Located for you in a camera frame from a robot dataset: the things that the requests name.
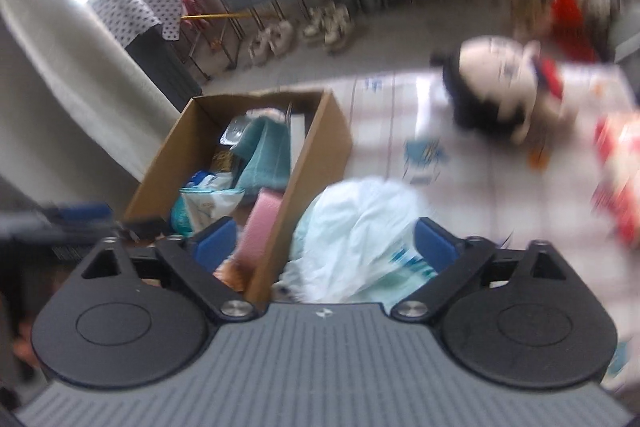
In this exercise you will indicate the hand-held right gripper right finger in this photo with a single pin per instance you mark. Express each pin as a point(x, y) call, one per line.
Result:
point(440, 247)

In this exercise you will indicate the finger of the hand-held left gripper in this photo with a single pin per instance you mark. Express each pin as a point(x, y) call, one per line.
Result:
point(80, 213)

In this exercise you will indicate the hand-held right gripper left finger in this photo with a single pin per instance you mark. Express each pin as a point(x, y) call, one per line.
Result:
point(215, 239)

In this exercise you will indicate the blue and white packet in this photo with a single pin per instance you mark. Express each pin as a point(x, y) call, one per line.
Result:
point(205, 202)

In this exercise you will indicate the white plastic bag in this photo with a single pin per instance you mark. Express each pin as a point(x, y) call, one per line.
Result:
point(360, 232)

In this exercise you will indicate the brown cardboard box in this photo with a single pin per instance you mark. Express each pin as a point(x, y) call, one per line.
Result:
point(320, 157)

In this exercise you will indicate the pink foam pad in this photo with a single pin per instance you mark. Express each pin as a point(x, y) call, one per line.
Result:
point(262, 227)

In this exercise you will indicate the floral checked tablecloth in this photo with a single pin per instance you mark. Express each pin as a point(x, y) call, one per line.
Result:
point(500, 187)

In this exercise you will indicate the teal towel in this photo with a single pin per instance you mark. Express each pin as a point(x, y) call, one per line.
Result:
point(265, 152)

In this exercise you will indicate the beige sofa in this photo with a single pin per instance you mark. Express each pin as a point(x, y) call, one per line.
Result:
point(60, 107)

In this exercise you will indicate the silver blister pack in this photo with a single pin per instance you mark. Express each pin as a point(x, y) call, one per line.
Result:
point(235, 131)

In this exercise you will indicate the black suitcase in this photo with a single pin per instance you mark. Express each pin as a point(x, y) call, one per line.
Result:
point(160, 67)

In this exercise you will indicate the black-haired plush doll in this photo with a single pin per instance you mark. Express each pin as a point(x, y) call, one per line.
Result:
point(490, 87)

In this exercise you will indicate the peach wet wipes pack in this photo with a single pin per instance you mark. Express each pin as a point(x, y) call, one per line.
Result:
point(620, 177)

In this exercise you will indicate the beige chunky shoe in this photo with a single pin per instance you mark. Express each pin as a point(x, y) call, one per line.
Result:
point(282, 37)
point(260, 47)

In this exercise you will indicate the metal clothes rack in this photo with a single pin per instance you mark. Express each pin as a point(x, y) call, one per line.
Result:
point(220, 32)

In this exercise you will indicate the white dotted cloth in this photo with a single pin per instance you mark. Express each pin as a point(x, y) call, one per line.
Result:
point(135, 7)

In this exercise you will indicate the brown and white sneaker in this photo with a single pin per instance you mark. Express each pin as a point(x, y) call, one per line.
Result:
point(315, 24)
point(339, 24)

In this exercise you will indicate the red plastic bag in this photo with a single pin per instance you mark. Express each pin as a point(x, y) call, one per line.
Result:
point(572, 22)

